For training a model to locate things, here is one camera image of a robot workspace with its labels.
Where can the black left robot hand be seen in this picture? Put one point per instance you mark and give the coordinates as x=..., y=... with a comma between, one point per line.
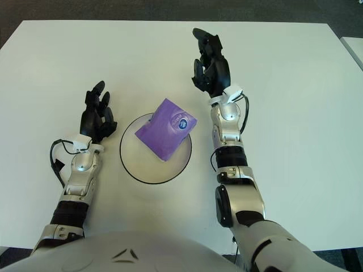
x=90, y=123

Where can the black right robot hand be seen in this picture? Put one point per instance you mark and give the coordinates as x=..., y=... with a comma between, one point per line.
x=218, y=73

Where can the purple tissue paper pack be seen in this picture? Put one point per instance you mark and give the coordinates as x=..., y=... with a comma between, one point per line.
x=164, y=130

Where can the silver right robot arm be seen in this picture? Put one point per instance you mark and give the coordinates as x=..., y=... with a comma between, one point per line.
x=235, y=204

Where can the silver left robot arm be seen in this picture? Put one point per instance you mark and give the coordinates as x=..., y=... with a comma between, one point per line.
x=79, y=181

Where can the white plate with black rim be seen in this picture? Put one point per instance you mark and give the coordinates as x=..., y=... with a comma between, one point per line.
x=141, y=167

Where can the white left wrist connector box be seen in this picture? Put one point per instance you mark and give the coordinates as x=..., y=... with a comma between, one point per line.
x=80, y=143

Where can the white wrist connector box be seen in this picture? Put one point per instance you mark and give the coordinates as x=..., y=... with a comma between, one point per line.
x=80, y=143
x=234, y=93

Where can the white right wrist connector box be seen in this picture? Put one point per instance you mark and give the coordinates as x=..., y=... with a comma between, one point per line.
x=234, y=93

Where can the grey robot torso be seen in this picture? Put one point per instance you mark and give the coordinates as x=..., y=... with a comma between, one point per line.
x=127, y=255

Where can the white side table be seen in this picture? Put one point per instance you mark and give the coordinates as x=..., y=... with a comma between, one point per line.
x=356, y=48

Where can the dark table leg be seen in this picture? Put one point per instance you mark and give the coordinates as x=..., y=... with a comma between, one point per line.
x=348, y=260

